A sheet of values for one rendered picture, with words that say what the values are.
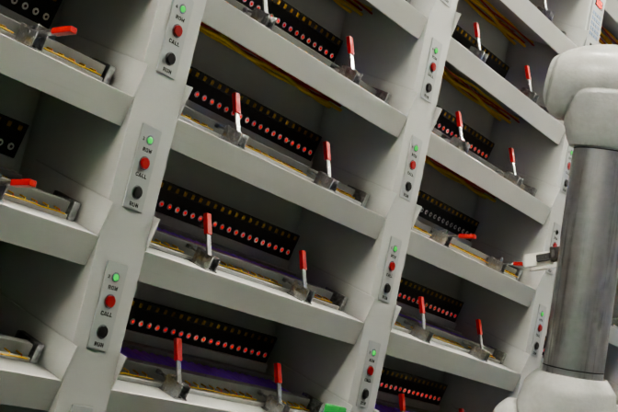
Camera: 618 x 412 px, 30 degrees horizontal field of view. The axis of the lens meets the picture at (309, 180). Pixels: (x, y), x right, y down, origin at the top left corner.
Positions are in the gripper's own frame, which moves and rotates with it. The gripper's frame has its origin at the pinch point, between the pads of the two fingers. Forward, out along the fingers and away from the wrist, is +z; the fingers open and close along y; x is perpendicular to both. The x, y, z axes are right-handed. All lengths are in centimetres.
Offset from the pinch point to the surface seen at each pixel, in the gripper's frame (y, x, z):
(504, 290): 2.9, -4.6, 10.3
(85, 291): -122, -29, 16
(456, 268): -20.7, -4.6, 10.3
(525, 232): 17.8, 12.6, 10.7
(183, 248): -97, -16, 20
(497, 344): 17.5, -13.8, 19.4
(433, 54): -48, 31, 0
